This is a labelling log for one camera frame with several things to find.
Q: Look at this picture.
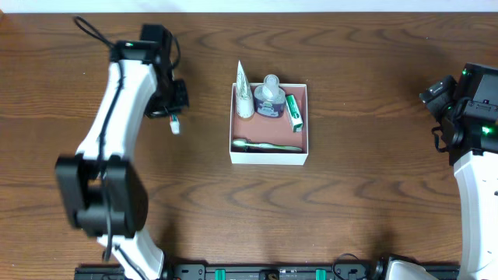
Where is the teal toothpaste tube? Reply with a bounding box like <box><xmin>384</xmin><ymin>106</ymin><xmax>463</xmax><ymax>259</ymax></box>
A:
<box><xmin>170</xmin><ymin>114</ymin><xmax>181</xmax><ymax>135</ymax></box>

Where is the green toothbrush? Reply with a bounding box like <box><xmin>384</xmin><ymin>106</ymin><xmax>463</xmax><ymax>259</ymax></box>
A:
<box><xmin>232</xmin><ymin>138</ymin><xmax>303</xmax><ymax>152</ymax></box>

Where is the clear sanitizer bottle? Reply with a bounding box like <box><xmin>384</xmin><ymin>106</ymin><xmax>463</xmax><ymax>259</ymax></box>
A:
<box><xmin>254</xmin><ymin>74</ymin><xmax>286</xmax><ymax>118</ymax></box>

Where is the green soap box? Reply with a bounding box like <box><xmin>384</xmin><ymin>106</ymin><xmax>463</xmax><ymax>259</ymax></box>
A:
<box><xmin>286</xmin><ymin>95</ymin><xmax>303</xmax><ymax>132</ymax></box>

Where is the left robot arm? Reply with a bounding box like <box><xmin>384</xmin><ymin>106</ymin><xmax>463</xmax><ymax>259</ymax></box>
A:
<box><xmin>55</xmin><ymin>16</ymin><xmax>189</xmax><ymax>279</ymax></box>

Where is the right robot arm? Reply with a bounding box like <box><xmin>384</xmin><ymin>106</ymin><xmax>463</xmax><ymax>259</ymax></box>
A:
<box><xmin>376</xmin><ymin>63</ymin><xmax>497</xmax><ymax>280</ymax></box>

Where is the white standing tube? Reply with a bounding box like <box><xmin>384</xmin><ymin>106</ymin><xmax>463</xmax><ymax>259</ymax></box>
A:
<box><xmin>236</xmin><ymin>61</ymin><xmax>254</xmax><ymax>119</ymax></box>

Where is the white box pink interior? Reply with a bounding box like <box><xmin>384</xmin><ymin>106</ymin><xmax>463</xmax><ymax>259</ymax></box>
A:
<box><xmin>228</xmin><ymin>83</ymin><xmax>309</xmax><ymax>166</ymax></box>

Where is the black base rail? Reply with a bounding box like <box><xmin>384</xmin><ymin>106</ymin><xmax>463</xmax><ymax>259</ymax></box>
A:
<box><xmin>73</xmin><ymin>254</ymin><xmax>462</xmax><ymax>280</ymax></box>

